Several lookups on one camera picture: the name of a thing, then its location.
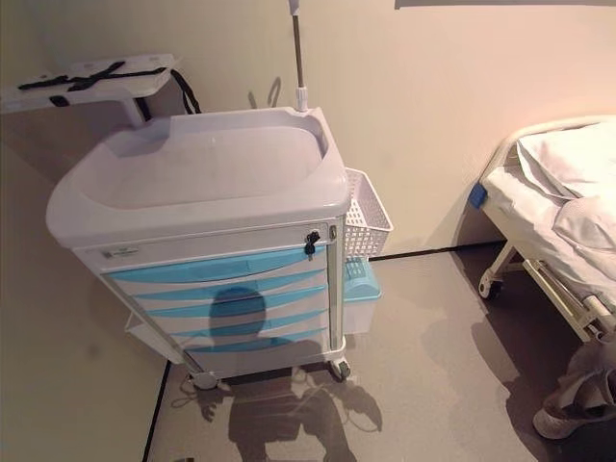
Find black keys in lock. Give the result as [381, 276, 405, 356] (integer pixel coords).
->
[303, 230, 321, 262]

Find white perforated side basket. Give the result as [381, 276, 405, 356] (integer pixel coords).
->
[342, 167, 394, 262]

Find blue lidded waste bin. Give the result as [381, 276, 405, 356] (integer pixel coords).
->
[342, 257, 385, 337]

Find white medical trolley cart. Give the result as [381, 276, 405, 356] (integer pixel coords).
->
[44, 106, 350, 390]

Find metal IV pole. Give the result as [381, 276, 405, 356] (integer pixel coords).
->
[285, 0, 310, 114]

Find white trolley caster wheel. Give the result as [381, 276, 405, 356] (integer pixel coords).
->
[188, 369, 221, 390]

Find bed caster wheel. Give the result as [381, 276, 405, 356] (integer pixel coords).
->
[477, 273, 503, 300]

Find white side shelf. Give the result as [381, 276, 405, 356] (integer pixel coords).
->
[123, 311, 167, 358]

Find white bed sheet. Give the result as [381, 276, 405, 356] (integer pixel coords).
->
[483, 161, 616, 309]

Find white pillow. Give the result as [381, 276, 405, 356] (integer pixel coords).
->
[514, 121, 616, 198]

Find person's white shoe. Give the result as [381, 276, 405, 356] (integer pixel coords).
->
[532, 403, 616, 441]

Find white hospital bed frame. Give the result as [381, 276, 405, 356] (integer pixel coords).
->
[477, 114, 616, 344]

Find black strap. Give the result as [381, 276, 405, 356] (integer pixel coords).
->
[17, 62, 170, 107]

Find dark wall frame edge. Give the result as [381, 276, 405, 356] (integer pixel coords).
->
[394, 0, 616, 10]

